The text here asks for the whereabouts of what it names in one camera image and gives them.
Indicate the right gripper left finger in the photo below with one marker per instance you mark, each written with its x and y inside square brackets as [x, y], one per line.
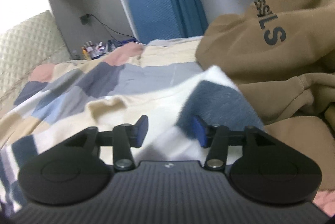
[122, 138]

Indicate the cream quilted headboard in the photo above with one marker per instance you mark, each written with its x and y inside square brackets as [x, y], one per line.
[34, 42]

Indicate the blue padded chair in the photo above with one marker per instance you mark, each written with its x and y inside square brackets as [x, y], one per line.
[154, 19]

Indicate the white fuzzy sweater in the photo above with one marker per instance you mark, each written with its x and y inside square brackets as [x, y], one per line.
[209, 94]

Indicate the brown lettered hoodie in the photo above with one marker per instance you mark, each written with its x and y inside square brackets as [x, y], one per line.
[280, 54]

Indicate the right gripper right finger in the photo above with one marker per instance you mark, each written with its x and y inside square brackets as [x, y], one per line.
[218, 138]

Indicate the patchwork colour quilt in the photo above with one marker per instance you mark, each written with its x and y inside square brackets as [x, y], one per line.
[54, 92]

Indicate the small bottles cluster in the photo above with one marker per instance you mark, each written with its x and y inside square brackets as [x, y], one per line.
[91, 51]

